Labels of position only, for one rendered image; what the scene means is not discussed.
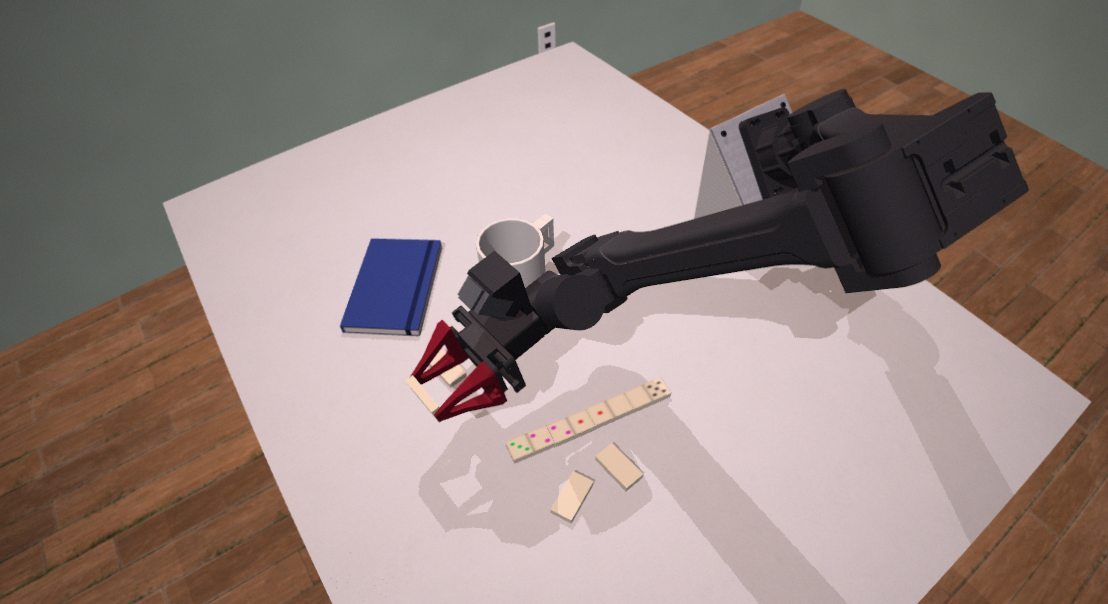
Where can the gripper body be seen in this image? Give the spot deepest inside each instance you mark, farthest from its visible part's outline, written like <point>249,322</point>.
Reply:
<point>488,350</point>

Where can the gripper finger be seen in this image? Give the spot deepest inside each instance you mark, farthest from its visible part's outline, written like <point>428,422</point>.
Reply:
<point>455,355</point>
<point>481,376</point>

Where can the grey mug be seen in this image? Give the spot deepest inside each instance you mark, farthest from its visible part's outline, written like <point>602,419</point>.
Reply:
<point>520,243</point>

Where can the blue notebook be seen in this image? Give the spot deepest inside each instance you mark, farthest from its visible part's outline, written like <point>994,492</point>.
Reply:
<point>392,290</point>

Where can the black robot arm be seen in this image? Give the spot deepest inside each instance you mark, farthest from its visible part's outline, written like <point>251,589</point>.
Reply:
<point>902,199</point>

